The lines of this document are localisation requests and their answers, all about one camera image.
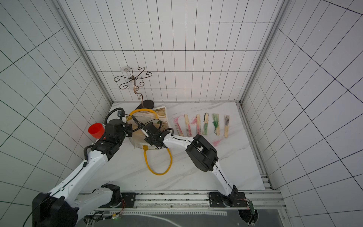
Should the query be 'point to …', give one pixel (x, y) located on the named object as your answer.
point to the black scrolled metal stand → (137, 83)
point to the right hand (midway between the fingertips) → (152, 128)
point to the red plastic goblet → (96, 130)
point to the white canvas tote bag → (139, 119)
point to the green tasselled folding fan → (216, 123)
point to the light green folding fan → (205, 120)
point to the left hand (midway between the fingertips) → (126, 125)
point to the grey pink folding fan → (226, 126)
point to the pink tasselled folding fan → (196, 121)
